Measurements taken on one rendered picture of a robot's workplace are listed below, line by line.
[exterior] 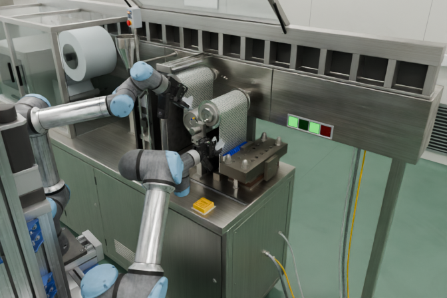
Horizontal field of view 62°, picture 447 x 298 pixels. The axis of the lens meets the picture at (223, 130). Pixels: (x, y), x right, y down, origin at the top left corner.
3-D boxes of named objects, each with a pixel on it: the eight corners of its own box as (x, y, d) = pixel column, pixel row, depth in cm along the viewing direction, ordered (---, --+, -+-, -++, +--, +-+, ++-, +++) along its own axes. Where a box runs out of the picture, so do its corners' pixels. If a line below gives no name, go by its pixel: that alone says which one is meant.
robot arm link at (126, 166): (102, 175, 128) (144, 193, 175) (134, 177, 127) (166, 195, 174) (108, 144, 132) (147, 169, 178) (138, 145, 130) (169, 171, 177)
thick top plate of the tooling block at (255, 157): (219, 173, 187) (219, 162, 184) (263, 144, 215) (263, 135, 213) (245, 183, 178) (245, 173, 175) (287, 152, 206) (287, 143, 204)
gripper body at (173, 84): (189, 89, 160) (173, 76, 150) (181, 106, 159) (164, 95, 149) (177, 85, 164) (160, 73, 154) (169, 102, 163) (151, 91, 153)
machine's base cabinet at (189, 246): (9, 191, 340) (-17, 103, 304) (72, 163, 386) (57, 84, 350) (224, 358, 199) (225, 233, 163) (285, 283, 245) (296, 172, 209)
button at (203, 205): (193, 207, 172) (192, 203, 171) (202, 201, 177) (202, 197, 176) (204, 213, 168) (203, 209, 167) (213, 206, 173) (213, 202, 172)
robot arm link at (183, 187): (169, 187, 178) (167, 167, 173) (191, 189, 176) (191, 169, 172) (164, 197, 171) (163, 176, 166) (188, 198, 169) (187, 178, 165)
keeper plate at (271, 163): (263, 179, 192) (264, 161, 188) (273, 171, 199) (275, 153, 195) (267, 181, 191) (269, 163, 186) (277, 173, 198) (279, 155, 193)
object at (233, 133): (219, 158, 191) (219, 126, 183) (245, 142, 207) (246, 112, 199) (219, 159, 190) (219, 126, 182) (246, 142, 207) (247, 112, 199)
